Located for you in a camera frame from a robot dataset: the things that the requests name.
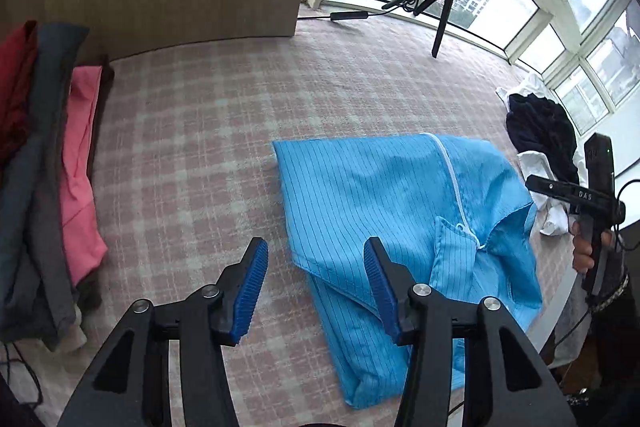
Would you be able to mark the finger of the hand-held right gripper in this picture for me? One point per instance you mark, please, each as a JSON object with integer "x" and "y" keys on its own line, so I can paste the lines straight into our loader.
{"x": 555, "y": 192}

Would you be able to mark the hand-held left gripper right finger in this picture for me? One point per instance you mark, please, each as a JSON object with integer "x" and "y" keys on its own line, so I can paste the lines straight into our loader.
{"x": 382, "y": 292}

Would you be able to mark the pink plaid blanket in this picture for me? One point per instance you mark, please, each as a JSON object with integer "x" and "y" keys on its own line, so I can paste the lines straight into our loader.
{"x": 200, "y": 132}

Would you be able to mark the beige knit folded garment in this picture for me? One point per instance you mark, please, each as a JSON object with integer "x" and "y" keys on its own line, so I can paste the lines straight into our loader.
{"x": 80, "y": 332}

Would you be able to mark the red folded garment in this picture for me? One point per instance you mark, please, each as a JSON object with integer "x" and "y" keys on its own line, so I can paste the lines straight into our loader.
{"x": 17, "y": 82}

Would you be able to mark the dark slate folded garment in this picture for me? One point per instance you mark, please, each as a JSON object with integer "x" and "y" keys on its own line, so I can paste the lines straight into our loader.
{"x": 40, "y": 157}

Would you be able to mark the person's black sweater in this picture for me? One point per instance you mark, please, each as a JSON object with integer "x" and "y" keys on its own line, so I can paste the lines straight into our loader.
{"x": 610, "y": 382}

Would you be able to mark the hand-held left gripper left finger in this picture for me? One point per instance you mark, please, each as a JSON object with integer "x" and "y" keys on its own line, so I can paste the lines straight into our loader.
{"x": 250, "y": 292}

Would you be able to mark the pile of dark and white clothes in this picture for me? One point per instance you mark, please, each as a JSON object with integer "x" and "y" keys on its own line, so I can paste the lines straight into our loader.
{"x": 552, "y": 217}

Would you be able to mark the person's right hand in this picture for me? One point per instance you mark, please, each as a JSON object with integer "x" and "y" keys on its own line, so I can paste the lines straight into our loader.
{"x": 581, "y": 252}

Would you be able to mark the light blue striped jacket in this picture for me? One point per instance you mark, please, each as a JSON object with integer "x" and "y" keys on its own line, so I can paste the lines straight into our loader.
{"x": 375, "y": 187}

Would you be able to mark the person's right forearm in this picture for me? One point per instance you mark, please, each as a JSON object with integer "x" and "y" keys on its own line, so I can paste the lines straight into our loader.
{"x": 615, "y": 297}

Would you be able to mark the black tripod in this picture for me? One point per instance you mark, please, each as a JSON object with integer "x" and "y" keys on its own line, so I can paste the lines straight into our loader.
{"x": 440, "y": 32}

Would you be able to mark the pink folded garment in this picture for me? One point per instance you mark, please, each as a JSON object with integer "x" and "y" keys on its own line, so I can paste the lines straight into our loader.
{"x": 80, "y": 182}

